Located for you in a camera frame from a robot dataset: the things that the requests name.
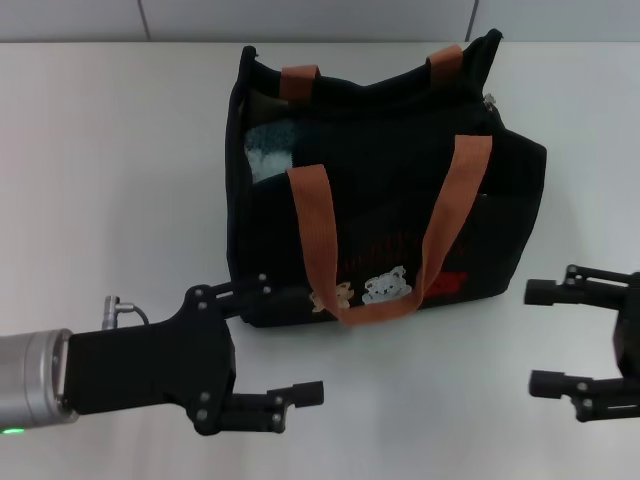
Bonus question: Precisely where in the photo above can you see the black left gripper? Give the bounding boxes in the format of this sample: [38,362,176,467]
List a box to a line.
[64,272,326,437]

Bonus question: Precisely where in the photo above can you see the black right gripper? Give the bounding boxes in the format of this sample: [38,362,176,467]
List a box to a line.
[523,264,640,425]

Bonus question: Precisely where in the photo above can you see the black food bag orange handles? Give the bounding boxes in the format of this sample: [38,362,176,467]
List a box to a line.
[224,28,548,330]

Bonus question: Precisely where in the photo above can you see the teal fluffy cloth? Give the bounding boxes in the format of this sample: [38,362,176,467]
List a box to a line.
[243,123,302,184]

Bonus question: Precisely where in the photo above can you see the left gripper connector with cable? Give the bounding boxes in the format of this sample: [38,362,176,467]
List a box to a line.
[101,294,152,332]

